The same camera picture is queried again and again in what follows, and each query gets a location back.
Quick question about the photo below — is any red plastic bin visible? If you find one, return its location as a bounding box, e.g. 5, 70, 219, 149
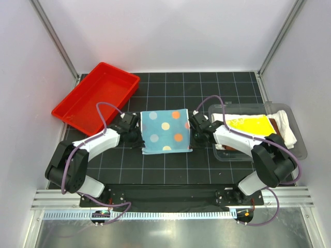
51, 62, 140, 136

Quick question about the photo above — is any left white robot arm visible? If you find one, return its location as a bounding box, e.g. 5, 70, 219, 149
45, 113, 144, 207

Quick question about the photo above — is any white terry towel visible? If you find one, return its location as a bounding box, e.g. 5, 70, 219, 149
210, 110, 298, 151

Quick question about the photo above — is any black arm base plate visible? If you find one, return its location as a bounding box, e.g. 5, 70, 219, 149
80, 184, 264, 213

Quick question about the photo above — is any yellow patterned towel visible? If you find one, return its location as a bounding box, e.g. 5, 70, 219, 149
225, 115, 277, 136

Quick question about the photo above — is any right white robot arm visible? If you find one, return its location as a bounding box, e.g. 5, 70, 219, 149
189, 112, 300, 205

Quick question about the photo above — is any perforated metal cable rail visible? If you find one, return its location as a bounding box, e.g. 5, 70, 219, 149
42, 210, 237, 221

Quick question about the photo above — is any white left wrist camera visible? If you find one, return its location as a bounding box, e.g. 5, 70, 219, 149
118, 112, 139, 130

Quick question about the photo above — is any brown towel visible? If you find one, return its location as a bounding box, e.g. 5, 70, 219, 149
227, 115, 281, 136

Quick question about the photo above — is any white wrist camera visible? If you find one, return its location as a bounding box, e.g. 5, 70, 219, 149
118, 112, 139, 130
192, 111, 208, 122

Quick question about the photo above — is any clear plastic container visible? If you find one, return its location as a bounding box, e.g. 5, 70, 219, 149
208, 102, 307, 161

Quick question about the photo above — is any blue orange patterned towel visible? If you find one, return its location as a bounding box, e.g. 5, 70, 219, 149
140, 108, 192, 155

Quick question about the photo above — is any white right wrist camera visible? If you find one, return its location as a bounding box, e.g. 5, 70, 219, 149
192, 111, 208, 122

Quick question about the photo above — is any black grid cutting mat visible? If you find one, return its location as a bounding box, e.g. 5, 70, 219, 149
87, 72, 263, 184

